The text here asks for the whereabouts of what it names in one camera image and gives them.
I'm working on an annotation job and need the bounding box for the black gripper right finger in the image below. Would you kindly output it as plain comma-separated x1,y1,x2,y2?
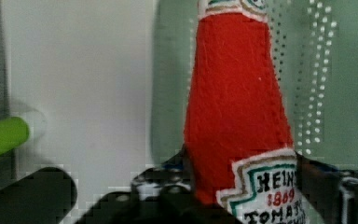
296,154,358,224

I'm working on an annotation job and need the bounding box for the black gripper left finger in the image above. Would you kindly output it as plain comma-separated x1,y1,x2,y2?
131,146,195,201

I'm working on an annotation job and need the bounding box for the red plush ketchup bottle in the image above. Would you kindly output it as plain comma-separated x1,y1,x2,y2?
184,0,307,224

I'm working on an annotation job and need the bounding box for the green perforated strainer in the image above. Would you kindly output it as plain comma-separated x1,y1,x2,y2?
150,0,358,170

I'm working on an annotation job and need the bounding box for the green tube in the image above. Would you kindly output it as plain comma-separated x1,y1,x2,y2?
0,117,30,155

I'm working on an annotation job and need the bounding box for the black cylinder post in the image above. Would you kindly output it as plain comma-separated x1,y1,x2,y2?
0,167,77,224

